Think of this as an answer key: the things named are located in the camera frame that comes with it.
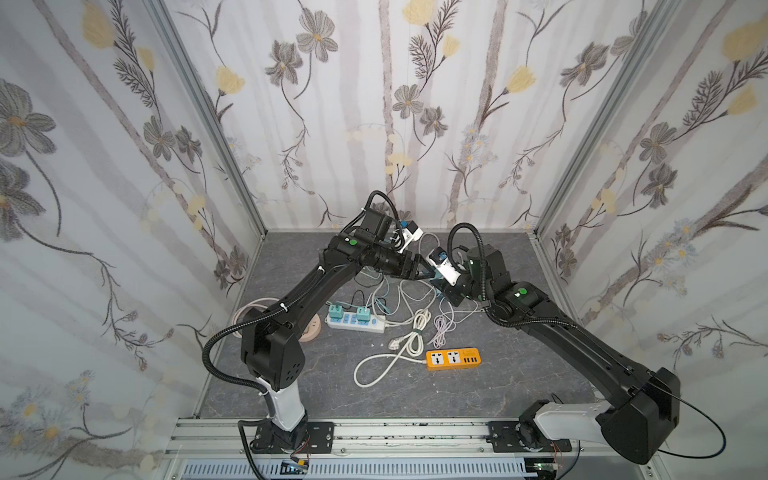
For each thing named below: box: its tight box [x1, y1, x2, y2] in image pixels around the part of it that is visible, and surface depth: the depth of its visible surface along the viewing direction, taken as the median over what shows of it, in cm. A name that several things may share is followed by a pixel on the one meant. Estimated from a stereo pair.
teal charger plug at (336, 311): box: [328, 304, 344, 319], surface depth 92 cm
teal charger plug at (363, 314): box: [356, 307, 371, 322], surface depth 92 cm
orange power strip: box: [426, 348, 481, 371], surface depth 87 cm
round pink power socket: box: [298, 313, 321, 343], surface depth 93 cm
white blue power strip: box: [324, 312, 386, 334], surface depth 95 cm
